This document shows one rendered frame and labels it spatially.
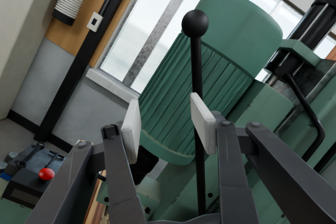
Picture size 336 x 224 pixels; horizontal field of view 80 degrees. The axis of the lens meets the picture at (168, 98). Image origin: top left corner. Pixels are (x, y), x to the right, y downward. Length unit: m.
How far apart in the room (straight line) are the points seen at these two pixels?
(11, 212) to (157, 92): 0.38
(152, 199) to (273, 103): 0.34
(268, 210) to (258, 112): 0.16
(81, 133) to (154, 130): 1.74
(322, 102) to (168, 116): 0.27
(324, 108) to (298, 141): 0.07
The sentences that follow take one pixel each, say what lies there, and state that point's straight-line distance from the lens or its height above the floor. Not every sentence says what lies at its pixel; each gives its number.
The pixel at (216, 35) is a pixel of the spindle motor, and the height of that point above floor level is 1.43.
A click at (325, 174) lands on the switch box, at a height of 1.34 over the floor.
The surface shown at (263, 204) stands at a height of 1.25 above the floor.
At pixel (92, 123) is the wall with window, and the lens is 2.01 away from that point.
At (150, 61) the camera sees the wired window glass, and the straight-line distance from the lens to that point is 1.82.
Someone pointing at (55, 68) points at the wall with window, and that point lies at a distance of 2.04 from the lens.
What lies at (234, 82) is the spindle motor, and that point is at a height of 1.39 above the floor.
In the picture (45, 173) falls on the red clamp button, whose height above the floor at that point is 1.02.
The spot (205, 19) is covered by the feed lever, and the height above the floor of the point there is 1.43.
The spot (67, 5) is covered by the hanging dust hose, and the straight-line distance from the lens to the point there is 1.77.
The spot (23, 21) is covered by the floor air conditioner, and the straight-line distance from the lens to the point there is 1.80.
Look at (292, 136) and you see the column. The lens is 0.44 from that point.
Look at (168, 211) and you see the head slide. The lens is 0.50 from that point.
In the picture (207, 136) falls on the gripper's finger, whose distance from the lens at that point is 0.16.
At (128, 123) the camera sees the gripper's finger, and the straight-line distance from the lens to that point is 0.16.
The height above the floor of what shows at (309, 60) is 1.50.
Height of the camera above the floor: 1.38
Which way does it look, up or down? 13 degrees down
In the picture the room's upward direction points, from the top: 34 degrees clockwise
